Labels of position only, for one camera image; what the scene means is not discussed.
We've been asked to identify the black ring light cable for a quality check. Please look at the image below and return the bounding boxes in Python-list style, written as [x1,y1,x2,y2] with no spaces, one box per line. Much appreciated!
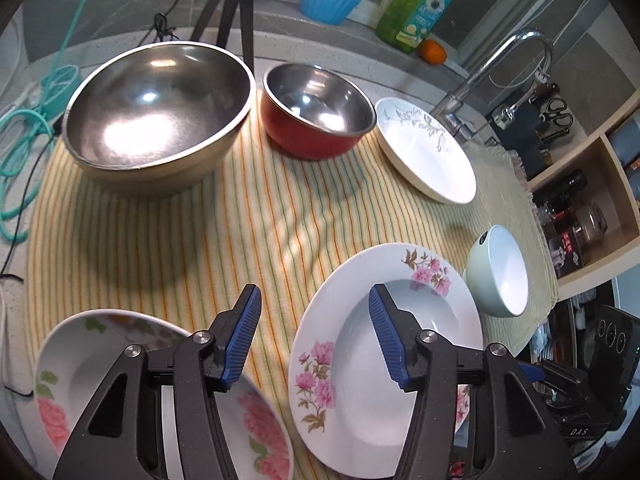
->
[0,0,212,396]

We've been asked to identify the yellow striped cloth mat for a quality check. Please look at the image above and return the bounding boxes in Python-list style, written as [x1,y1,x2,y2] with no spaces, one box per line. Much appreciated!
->
[24,109,561,480]

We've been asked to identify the red steel bowl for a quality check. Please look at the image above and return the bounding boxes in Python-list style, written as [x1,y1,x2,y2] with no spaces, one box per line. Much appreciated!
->
[260,63,376,160]

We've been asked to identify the blue ribbed silicone cup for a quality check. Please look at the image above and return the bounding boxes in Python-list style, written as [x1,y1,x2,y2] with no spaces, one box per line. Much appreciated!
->
[299,0,361,25]

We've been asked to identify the white plate pink flowers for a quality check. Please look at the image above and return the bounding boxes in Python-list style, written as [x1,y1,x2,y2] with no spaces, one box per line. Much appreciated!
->
[288,243,483,479]

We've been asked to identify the dark jar on shelf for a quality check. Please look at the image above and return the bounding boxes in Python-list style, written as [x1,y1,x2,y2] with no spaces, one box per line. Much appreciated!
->
[534,169,608,278]

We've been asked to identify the white plate grey branch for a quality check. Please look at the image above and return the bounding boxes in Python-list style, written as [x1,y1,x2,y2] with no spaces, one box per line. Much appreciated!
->
[375,98,477,205]

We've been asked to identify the chrome kitchen faucet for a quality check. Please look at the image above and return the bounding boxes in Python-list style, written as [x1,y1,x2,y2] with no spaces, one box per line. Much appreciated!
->
[431,27,554,145]

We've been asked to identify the white plate red peonies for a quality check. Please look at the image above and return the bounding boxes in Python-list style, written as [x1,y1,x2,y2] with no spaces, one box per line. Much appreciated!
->
[35,309,294,479]

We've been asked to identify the green dish soap bottle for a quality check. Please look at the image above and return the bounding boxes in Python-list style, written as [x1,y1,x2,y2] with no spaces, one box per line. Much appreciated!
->
[375,0,452,53]

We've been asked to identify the black mini tripod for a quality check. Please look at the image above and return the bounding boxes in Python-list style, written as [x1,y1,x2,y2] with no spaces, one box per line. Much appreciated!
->
[190,0,255,73]

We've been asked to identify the pale green ceramic bowl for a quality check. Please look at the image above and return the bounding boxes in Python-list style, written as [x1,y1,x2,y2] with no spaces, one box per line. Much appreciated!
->
[463,224,528,318]

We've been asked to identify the small orange fruit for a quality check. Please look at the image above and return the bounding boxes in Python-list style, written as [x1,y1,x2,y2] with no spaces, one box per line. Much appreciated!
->
[418,39,448,66]

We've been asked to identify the large steel mixing bowl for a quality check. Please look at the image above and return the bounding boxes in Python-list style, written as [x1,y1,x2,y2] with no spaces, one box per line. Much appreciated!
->
[62,41,256,197]

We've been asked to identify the teal coiled cable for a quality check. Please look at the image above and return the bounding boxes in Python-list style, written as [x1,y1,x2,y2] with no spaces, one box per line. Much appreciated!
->
[0,0,101,241]

